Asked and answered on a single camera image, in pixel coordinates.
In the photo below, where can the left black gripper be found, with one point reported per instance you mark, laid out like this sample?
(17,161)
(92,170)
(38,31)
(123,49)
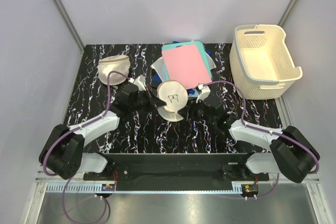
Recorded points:
(151,97)

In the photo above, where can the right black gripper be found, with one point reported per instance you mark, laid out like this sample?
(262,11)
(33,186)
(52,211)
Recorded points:
(191,110)

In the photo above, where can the mesh laundry bag with glasses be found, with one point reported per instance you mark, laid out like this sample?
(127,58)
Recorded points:
(175,96)

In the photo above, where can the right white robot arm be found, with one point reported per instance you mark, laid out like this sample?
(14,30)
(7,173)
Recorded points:
(288,151)

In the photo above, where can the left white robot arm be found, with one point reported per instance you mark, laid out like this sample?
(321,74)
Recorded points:
(63,154)

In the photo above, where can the far mesh laundry bag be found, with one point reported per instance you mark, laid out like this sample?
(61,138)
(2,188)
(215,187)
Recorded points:
(118,63)

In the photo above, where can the cream plastic laundry basket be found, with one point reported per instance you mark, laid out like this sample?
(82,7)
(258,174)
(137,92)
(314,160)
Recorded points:
(260,62)

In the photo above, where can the light blue board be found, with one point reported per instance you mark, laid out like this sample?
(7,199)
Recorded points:
(192,93)

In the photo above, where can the dark blue board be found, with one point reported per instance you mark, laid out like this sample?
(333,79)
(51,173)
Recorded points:
(157,78)

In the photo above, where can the pink plastic board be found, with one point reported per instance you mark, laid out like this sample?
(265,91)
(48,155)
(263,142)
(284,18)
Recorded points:
(183,65)

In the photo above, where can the teal plastic board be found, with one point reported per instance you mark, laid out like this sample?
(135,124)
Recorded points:
(204,51)

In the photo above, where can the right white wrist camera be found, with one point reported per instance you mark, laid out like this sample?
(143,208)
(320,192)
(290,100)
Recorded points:
(203,92)

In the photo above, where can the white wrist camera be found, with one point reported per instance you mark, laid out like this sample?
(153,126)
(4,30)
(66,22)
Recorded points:
(203,92)
(139,82)

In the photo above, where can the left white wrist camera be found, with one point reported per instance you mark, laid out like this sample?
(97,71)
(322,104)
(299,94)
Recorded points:
(139,82)

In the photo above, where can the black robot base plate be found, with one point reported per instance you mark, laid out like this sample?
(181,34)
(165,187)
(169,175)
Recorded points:
(204,169)

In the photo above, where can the white slotted cable duct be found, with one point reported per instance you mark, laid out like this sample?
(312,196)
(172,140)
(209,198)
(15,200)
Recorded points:
(122,188)

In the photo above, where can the left aluminium frame post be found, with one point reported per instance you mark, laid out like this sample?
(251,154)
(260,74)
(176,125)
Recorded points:
(69,24)

